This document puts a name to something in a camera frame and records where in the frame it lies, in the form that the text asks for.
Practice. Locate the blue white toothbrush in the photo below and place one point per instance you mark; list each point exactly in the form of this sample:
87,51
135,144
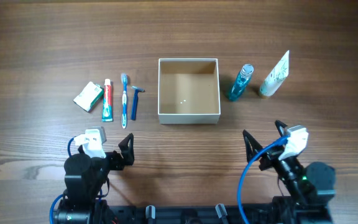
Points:
124,100

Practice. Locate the white cream tube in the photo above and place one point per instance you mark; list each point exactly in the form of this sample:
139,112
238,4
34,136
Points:
276,77

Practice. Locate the red green toothpaste tube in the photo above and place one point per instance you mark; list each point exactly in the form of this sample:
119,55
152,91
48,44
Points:
107,102

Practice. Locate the teal mouthwash bottle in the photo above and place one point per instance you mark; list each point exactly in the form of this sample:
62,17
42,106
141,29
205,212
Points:
243,78

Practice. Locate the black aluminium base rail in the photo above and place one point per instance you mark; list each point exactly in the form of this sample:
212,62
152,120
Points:
197,214

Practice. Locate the white open cardboard box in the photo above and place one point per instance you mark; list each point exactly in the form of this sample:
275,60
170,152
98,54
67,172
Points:
188,91

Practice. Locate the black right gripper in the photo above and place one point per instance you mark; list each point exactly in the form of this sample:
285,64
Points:
268,157

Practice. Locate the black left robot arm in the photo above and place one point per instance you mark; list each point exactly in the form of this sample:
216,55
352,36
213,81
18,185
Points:
83,199

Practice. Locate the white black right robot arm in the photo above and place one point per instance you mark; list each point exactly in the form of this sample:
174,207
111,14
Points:
310,188

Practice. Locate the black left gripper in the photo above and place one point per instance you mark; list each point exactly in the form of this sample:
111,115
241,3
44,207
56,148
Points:
117,157

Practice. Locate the blue disposable razor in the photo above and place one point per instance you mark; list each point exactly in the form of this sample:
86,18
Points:
135,101

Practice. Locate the green white soap box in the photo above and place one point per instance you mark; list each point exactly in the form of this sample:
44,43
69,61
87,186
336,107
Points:
89,96

